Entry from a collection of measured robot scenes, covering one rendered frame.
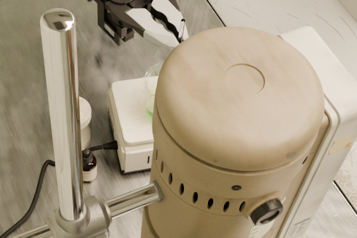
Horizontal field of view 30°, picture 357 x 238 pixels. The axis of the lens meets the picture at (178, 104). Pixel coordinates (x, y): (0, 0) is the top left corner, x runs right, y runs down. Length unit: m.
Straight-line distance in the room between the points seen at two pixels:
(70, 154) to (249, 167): 0.10
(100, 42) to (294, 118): 0.88
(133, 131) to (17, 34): 0.35
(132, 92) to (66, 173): 0.68
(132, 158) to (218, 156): 0.66
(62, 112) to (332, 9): 1.09
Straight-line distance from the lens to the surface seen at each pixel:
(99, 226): 0.44
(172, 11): 0.92
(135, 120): 1.02
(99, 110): 1.14
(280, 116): 0.38
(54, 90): 0.31
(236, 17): 1.31
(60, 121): 0.33
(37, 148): 1.10
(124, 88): 1.05
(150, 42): 0.92
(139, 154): 1.02
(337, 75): 0.43
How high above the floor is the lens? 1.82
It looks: 53 degrees down
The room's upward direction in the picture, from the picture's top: 8 degrees clockwise
